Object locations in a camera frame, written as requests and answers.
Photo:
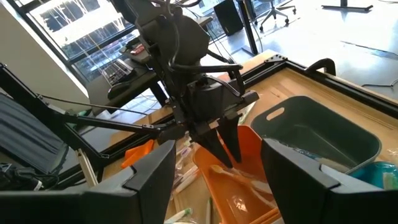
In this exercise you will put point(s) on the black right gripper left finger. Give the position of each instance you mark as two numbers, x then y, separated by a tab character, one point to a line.
93	205

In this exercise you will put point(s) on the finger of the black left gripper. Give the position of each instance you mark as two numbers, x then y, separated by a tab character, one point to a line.
214	149
231	140

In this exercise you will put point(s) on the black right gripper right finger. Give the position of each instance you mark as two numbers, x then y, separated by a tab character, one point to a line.
311	202

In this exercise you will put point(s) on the green white toothbrush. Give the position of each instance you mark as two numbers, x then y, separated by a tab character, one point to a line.
247	112
209	211
180	215
388	180

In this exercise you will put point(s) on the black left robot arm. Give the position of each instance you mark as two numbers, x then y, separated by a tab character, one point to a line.
174	37

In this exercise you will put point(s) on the purple white wrapped toothbrush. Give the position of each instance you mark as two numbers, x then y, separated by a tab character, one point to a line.
184	154

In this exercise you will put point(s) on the silver aluminium bar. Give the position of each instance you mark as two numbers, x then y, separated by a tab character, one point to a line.
87	168

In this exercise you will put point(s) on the pink white wrapped toothbrush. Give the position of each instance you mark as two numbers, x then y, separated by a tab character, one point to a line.
186	180

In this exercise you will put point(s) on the orange plastic bin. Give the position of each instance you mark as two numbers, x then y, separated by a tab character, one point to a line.
236	202

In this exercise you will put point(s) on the teal plastic bin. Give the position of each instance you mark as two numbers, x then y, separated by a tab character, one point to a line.
370	175

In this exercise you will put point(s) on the orange cloth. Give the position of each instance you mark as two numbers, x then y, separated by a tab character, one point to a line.
136	154

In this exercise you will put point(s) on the dark green plastic bin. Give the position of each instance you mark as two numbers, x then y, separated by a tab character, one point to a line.
311	133

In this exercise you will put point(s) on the black computer tower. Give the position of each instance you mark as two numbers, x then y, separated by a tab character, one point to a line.
228	17

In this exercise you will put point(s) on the small red device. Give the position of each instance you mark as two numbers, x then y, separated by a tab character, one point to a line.
137	49

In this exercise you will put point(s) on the black computer mouse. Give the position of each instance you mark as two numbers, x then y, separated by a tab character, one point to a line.
119	90

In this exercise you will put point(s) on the dark monitor back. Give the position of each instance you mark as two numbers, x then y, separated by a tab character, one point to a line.
28	133

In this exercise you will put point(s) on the black keyboard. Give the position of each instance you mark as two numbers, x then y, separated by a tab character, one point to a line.
118	71

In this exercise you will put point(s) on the grey office chair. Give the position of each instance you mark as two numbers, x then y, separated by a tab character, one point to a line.
273	12

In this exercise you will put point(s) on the dark operator desk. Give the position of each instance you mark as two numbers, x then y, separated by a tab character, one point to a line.
93	93

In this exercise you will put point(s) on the black diagonal frame strut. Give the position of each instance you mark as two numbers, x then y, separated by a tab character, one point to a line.
109	124
46	109

